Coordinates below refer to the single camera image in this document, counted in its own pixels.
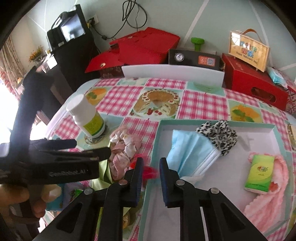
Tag light green cloth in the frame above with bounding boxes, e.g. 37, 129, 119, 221
91, 159, 135, 216

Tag pale pink floral scrunchie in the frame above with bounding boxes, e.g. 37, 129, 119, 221
108, 126, 141, 181

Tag magenta hair tie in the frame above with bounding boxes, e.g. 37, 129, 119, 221
129, 159, 160, 183

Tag blue face mask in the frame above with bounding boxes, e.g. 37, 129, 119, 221
166, 130, 221, 184

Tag teal cardboard tray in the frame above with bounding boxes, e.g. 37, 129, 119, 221
138, 121, 294, 240

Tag leopard print scrunchie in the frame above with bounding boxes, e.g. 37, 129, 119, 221
196, 120, 238, 156

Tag green tissue pack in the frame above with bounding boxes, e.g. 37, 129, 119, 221
244, 154, 275, 194

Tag pink knitted cloth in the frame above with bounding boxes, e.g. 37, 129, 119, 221
243, 154, 289, 233

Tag person left hand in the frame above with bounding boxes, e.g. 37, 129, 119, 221
0, 184, 49, 222

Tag white pill bottle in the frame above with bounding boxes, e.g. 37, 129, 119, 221
66, 94, 105, 138

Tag checkered fruit print tablecloth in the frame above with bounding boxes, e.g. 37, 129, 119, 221
43, 77, 296, 241

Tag teal plastic toy case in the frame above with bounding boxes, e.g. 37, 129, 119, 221
46, 184, 65, 211

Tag yellow flower bouquet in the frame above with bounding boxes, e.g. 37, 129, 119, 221
29, 46, 44, 63

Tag black cabinet with monitor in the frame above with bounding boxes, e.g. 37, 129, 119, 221
32, 4, 100, 117

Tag red gift bags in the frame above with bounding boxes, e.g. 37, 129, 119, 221
85, 27, 180, 78

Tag white foam board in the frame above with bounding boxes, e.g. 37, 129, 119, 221
121, 64, 224, 87

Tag red cardboard box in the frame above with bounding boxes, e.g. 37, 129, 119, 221
222, 53, 288, 111

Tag black pump box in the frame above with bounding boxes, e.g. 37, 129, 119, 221
169, 49, 225, 71

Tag patterned red gift box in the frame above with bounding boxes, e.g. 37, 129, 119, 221
286, 79, 296, 115

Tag green dumbbell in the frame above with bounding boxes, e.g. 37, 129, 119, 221
191, 37, 205, 52

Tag blue wet wipes pack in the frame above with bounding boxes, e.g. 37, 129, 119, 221
267, 67, 288, 88

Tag yellow children's gift case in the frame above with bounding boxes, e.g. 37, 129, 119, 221
228, 29, 270, 72

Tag black power cable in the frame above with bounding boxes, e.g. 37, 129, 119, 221
89, 0, 148, 40

